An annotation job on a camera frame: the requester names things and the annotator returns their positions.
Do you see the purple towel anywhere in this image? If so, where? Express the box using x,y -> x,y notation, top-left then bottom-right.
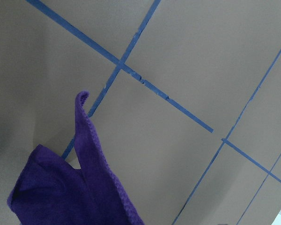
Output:
7,91 -> 143,225

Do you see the blue tape line lengthwise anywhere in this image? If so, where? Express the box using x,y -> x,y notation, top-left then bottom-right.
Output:
28,0 -> 214,133

